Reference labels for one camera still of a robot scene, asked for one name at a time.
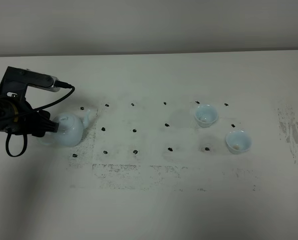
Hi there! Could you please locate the far light blue teacup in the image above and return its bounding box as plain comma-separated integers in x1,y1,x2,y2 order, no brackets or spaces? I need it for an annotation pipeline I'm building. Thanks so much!
194,104,218,128

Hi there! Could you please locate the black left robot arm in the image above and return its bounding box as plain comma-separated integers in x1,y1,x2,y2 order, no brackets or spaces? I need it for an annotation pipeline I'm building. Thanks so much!
0,66,60,137

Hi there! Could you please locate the light blue porcelain teapot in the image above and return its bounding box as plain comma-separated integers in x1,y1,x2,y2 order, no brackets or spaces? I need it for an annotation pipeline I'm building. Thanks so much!
39,109,91,147

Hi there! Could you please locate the grey wrist depth camera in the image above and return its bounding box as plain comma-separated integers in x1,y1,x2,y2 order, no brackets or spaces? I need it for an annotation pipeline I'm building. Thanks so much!
27,70,60,92

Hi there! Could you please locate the light blue teacup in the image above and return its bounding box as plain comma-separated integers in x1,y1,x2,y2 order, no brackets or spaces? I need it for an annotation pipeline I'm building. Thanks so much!
194,104,218,128
225,130,252,155

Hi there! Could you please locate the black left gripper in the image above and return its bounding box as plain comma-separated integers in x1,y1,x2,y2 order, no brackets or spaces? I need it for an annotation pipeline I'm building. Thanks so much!
0,66,59,137

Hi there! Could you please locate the near light blue teacup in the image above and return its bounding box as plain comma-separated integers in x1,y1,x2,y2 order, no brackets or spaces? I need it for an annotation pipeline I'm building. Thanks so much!
225,130,252,155

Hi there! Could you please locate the black camera cable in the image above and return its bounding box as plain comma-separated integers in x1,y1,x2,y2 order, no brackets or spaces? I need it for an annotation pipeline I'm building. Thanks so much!
5,80,76,158

